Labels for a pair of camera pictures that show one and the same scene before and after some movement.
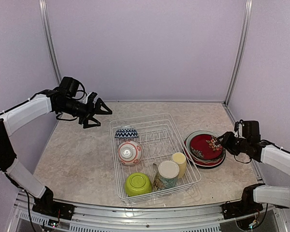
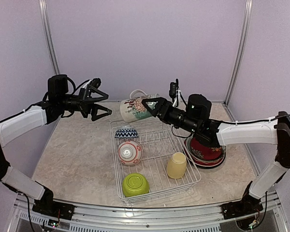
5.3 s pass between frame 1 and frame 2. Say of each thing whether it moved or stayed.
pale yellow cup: stayed
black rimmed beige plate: stayed
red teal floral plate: stayed
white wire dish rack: stayed
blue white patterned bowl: stayed
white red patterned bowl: stayed
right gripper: moved
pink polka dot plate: moved
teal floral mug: moved
